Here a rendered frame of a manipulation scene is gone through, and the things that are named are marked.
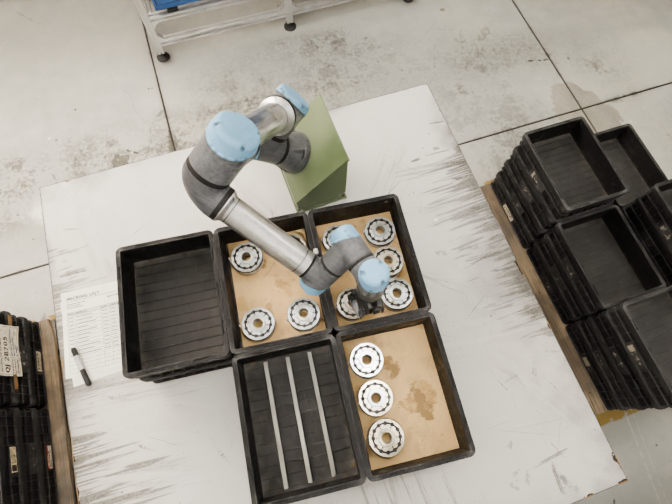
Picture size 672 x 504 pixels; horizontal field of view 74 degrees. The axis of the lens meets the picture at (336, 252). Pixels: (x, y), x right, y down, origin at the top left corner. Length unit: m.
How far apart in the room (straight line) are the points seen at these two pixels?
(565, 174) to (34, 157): 2.80
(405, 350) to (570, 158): 1.29
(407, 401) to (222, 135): 0.90
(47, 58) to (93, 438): 2.50
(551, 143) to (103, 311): 1.99
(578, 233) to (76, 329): 2.06
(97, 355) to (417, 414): 1.05
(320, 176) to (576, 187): 1.20
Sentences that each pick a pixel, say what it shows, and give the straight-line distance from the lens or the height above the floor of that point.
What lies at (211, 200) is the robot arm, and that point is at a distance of 1.12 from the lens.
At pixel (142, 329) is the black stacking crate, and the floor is 0.83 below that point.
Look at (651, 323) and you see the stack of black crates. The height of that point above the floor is 0.49.
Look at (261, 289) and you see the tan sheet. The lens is 1.46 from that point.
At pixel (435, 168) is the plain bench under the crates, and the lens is 1.82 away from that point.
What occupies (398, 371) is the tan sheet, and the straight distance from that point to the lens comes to 1.41.
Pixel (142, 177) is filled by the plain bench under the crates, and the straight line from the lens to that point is 1.89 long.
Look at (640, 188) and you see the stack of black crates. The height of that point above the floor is 0.27.
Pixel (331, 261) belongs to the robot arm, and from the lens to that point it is 1.14.
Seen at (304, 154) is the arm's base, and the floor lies 0.90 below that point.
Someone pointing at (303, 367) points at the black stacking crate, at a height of 0.83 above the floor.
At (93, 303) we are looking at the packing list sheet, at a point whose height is 0.70.
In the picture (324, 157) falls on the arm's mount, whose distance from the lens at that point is 1.54.
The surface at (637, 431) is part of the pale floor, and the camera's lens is 2.65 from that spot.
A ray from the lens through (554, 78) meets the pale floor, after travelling 3.30.
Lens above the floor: 2.22
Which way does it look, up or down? 70 degrees down
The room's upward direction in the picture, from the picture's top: 2 degrees clockwise
